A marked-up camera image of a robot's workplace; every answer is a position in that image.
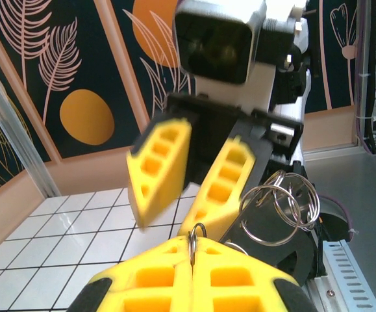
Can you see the aluminium frame bar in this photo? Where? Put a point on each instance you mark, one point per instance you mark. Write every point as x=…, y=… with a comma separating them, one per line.
x=337, y=151

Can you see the grey metal sheet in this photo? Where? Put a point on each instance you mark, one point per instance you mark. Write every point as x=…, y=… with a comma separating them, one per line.
x=363, y=195

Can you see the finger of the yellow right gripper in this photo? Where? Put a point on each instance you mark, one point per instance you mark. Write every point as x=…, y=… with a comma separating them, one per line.
x=161, y=172
x=226, y=195

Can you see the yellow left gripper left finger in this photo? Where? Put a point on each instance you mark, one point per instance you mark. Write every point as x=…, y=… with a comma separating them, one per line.
x=148, y=279

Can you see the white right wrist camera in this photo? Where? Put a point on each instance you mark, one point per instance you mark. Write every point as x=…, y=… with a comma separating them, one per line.
x=213, y=42

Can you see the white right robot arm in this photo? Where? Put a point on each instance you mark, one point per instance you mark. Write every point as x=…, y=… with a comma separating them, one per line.
x=291, y=260

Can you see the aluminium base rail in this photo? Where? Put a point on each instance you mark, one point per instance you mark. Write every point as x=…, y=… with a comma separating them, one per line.
x=320, y=295

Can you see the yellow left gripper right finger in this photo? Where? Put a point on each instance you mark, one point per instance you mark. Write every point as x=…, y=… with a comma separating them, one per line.
x=236, y=279

